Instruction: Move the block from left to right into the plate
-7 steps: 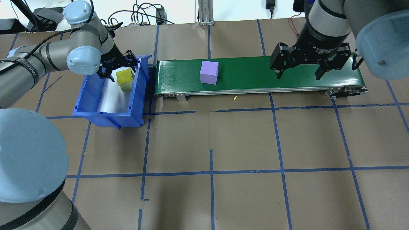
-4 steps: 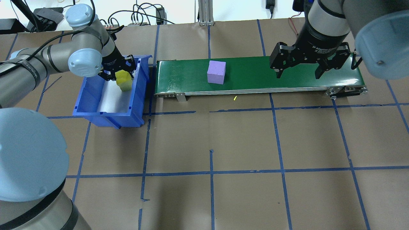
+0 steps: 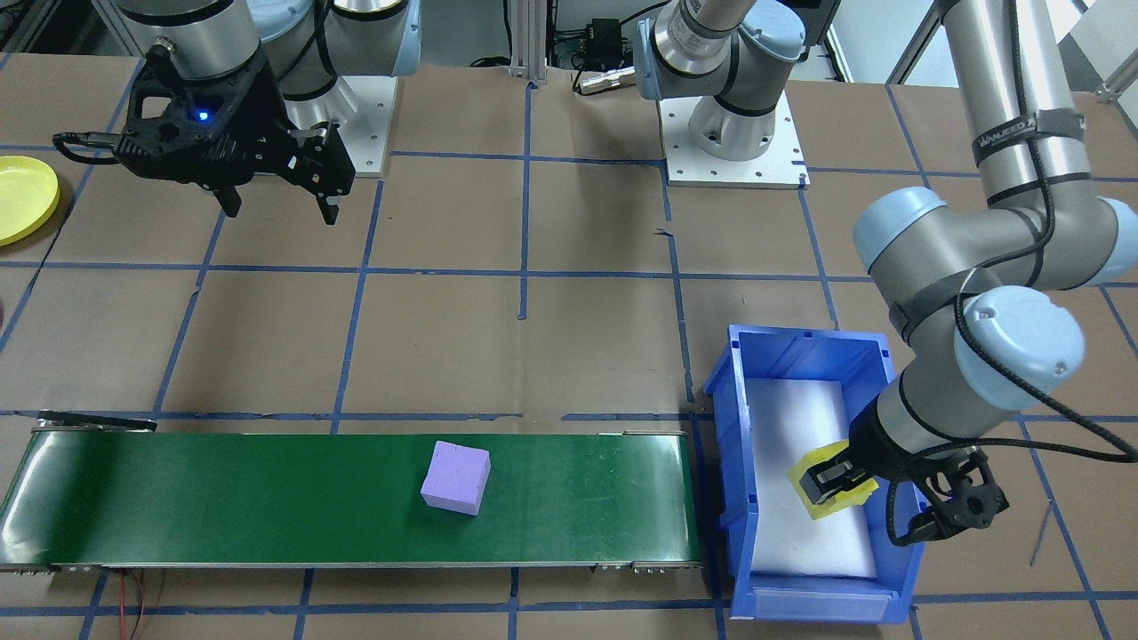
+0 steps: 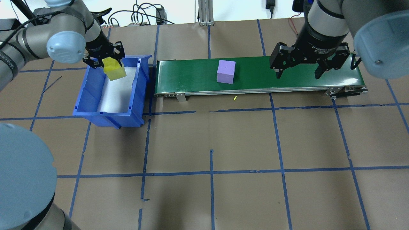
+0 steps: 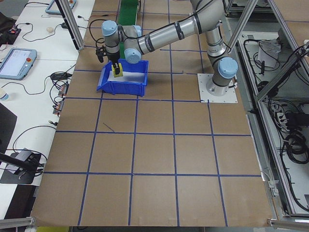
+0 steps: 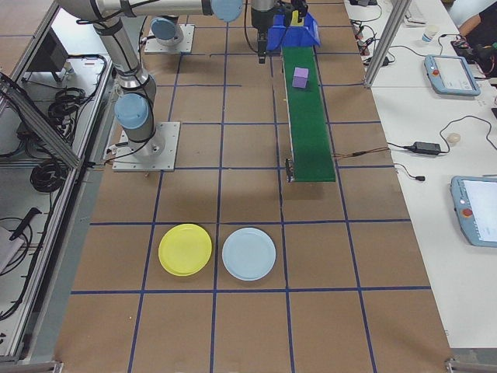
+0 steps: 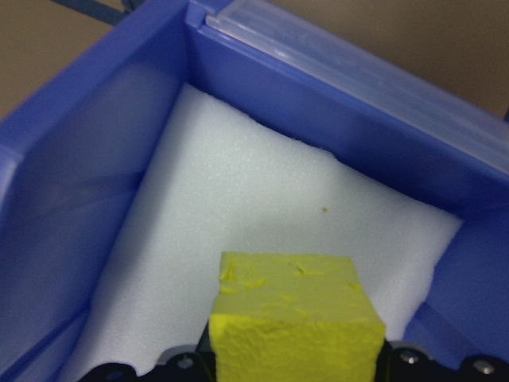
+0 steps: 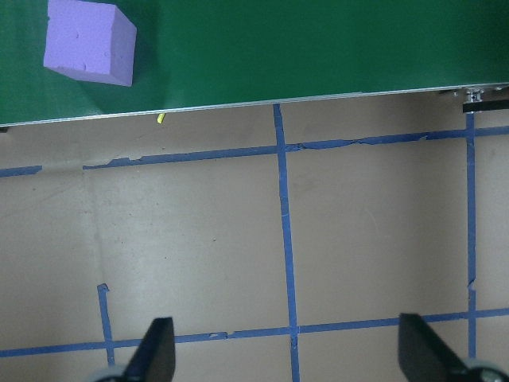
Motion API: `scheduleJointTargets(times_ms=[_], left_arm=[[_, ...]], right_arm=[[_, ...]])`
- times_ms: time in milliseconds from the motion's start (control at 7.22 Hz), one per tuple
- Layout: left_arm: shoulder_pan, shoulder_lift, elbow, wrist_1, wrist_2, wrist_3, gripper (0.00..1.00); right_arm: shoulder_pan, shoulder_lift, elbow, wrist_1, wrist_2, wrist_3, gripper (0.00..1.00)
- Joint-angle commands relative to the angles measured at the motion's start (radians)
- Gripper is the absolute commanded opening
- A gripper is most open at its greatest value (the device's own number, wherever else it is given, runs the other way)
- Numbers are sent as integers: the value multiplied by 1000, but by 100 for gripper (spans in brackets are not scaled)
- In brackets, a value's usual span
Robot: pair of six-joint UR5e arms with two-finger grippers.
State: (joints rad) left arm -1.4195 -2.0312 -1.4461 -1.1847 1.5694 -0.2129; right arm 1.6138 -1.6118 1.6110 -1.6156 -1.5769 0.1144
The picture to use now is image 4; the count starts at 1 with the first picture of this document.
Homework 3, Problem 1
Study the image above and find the purple foam cube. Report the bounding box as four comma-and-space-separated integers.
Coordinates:
216, 59, 236, 85

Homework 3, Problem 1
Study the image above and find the aluminium profile post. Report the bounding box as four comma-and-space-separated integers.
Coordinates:
198, 0, 215, 27

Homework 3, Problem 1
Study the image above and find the yellow foam cube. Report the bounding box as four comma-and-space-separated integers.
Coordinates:
102, 57, 127, 81

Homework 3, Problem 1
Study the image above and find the green conveyor belt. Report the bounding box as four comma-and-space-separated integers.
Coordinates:
154, 54, 369, 103

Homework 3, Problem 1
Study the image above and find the blue plastic storage bin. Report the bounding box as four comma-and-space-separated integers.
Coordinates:
73, 54, 152, 129

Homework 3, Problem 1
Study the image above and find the white foam pad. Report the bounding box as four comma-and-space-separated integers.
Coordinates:
97, 66, 138, 114

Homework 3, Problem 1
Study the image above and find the thin red cable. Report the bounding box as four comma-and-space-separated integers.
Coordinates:
288, 11, 303, 36

